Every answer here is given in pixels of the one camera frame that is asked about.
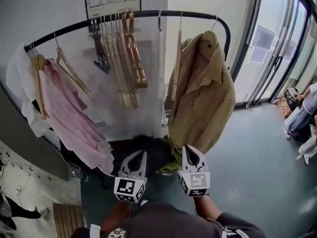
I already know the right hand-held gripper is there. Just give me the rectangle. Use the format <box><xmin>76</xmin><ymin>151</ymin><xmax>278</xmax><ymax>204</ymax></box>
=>
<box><xmin>178</xmin><ymin>144</ymin><xmax>211</xmax><ymax>198</ymax></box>

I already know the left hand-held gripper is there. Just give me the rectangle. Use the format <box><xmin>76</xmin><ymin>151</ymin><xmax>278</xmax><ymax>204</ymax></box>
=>
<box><xmin>113</xmin><ymin>150</ymin><xmax>148</xmax><ymax>204</ymax></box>

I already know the light wooden hanger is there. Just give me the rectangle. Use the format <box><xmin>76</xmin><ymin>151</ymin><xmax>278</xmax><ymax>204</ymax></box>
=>
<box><xmin>171</xmin><ymin>10</ymin><xmax>184</xmax><ymax>101</ymax></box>

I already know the black clothes rail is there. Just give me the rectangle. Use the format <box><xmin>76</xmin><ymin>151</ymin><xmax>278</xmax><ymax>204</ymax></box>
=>
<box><xmin>24</xmin><ymin>10</ymin><xmax>231</xmax><ymax>71</ymax></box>

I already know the person's right forearm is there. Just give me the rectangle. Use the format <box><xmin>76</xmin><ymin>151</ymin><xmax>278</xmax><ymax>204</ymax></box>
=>
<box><xmin>193</xmin><ymin>195</ymin><xmax>222</xmax><ymax>220</ymax></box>

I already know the person's left forearm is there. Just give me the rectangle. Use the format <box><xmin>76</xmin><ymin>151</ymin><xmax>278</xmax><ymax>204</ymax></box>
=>
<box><xmin>100</xmin><ymin>201</ymin><xmax>132</xmax><ymax>233</ymax></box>

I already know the white plastic hanger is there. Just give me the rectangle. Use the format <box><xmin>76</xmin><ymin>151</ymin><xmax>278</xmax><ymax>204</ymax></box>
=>
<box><xmin>157</xmin><ymin>8</ymin><xmax>166</xmax><ymax>89</ymax></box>

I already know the dark clip hanger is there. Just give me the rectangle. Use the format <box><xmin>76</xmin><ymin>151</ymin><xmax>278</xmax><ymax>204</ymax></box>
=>
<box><xmin>89</xmin><ymin>18</ymin><xmax>110</xmax><ymax>74</ymax></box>

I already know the green cloth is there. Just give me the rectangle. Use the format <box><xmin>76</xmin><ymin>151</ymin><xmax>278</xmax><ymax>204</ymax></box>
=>
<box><xmin>156</xmin><ymin>135</ymin><xmax>183</xmax><ymax>176</ymax></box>

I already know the black bag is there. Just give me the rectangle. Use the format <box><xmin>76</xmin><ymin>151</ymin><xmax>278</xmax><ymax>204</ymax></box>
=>
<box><xmin>110</xmin><ymin>135</ymin><xmax>178</xmax><ymax>179</ymax></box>

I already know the person's dark grey shirt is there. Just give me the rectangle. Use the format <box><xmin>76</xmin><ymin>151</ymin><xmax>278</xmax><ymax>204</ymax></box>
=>
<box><xmin>70</xmin><ymin>199</ymin><xmax>267</xmax><ymax>238</ymax></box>

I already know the beige shirt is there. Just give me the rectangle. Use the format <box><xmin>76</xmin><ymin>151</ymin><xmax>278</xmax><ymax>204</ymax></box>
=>
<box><xmin>164</xmin><ymin>30</ymin><xmax>236</xmax><ymax>155</ymax></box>

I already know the pink shirt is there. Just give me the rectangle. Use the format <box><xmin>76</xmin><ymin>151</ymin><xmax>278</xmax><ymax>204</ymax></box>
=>
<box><xmin>38</xmin><ymin>58</ymin><xmax>115</xmax><ymax>177</ymax></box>

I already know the wooden slatted mat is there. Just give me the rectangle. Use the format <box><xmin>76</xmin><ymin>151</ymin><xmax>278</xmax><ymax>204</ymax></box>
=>
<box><xmin>53</xmin><ymin>202</ymin><xmax>87</xmax><ymax>238</ymax></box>

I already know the bunch of wooden hangers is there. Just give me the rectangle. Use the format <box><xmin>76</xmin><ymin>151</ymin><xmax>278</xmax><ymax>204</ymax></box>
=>
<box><xmin>100</xmin><ymin>10</ymin><xmax>149</xmax><ymax>110</ymax></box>

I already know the colourful patterned bag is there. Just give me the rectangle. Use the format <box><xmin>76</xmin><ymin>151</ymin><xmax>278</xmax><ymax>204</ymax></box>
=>
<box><xmin>276</xmin><ymin>88</ymin><xmax>302</xmax><ymax>119</ymax></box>

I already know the white paper sheet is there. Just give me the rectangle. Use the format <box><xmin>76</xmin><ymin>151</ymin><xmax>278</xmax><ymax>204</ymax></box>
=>
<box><xmin>282</xmin><ymin>40</ymin><xmax>298</xmax><ymax>61</ymax></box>
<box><xmin>248</xmin><ymin>46</ymin><xmax>269</xmax><ymax>64</ymax></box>

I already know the grey paper sheet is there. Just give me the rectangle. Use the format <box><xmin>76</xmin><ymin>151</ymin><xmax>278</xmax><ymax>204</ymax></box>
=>
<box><xmin>254</xmin><ymin>25</ymin><xmax>277</xmax><ymax>49</ymax></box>

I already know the white garment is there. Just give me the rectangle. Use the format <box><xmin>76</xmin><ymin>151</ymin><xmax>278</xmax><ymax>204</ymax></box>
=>
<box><xmin>6</xmin><ymin>43</ymin><xmax>50</xmax><ymax>138</ymax></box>

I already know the glass door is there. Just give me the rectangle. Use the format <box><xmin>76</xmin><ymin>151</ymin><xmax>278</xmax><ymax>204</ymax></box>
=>
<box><xmin>227</xmin><ymin>0</ymin><xmax>317</xmax><ymax>109</ymax></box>

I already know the white cable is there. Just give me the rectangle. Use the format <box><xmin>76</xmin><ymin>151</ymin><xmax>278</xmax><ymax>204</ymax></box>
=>
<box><xmin>53</xmin><ymin>142</ymin><xmax>83</xmax><ymax>181</ymax></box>

